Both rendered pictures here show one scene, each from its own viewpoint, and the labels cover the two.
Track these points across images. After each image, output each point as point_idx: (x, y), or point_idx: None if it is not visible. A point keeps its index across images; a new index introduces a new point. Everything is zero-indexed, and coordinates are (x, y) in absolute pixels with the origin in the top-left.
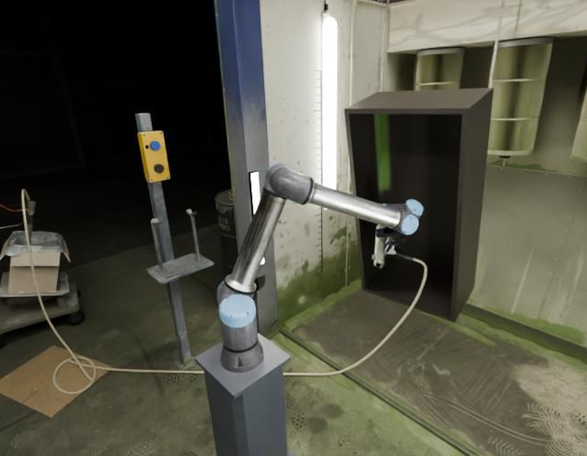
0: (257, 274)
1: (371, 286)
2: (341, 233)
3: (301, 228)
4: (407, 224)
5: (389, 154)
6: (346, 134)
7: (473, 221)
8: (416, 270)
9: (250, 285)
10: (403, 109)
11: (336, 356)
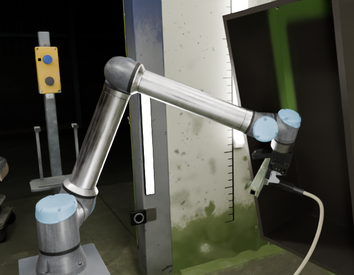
0: (146, 205)
1: (273, 234)
2: None
3: (205, 163)
4: (260, 127)
5: (292, 75)
6: (227, 44)
7: None
8: (336, 223)
9: (87, 189)
10: (273, 1)
11: None
